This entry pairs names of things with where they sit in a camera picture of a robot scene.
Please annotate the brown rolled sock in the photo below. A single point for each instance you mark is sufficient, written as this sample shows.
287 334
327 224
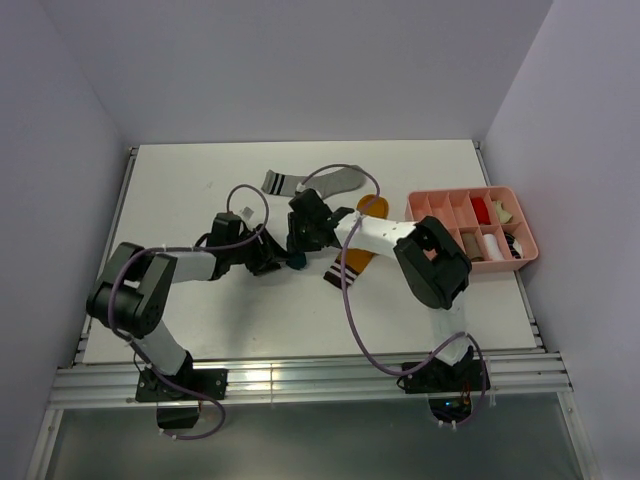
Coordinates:
472 247

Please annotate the beige rolled sock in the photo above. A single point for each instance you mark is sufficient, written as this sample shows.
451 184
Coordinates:
504 216

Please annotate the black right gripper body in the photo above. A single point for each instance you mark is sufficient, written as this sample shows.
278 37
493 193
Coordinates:
301 238

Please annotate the red rolled sock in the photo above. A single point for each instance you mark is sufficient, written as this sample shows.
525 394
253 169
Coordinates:
481 210

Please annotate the white rolled sock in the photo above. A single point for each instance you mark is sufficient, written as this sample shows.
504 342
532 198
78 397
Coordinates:
493 248

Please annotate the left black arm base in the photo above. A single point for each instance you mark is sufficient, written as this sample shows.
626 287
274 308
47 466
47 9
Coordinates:
179 399

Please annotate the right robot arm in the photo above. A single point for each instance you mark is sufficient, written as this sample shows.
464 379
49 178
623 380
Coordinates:
434 266

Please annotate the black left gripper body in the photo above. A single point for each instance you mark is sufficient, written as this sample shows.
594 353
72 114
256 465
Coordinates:
254 255

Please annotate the black white striped sock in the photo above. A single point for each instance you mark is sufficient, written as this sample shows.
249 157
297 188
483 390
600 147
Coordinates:
514 246

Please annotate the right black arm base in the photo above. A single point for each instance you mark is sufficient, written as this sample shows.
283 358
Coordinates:
450 388

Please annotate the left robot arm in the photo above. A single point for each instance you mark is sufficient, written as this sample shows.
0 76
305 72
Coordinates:
130 295

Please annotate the grey striped sock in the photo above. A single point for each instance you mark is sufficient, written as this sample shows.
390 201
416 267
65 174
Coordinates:
332 181

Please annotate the dark green reindeer sock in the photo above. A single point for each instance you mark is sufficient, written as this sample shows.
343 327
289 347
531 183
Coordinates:
297 261

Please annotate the mustard yellow striped sock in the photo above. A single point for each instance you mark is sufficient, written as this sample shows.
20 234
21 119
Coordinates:
356 259

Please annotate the pink divided organizer tray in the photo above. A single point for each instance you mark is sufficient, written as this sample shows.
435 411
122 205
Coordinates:
453 208

